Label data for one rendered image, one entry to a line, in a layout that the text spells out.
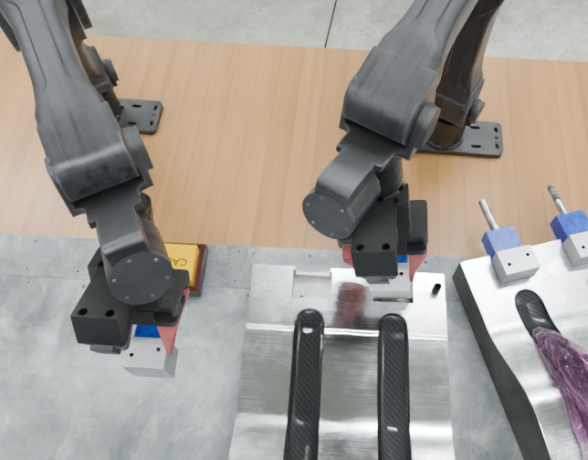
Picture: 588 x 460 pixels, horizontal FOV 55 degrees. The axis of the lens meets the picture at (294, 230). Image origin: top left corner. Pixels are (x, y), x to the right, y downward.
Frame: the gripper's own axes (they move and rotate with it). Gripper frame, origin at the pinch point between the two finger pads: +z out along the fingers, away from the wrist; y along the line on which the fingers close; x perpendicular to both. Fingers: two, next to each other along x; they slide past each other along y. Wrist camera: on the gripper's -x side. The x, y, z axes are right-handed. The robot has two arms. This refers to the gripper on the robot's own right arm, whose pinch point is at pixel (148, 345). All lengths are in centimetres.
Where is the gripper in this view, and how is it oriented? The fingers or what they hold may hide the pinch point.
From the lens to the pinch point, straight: 70.2
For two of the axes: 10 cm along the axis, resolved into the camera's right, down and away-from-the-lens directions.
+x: 0.7, -5.6, 8.2
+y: 10.0, 0.5, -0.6
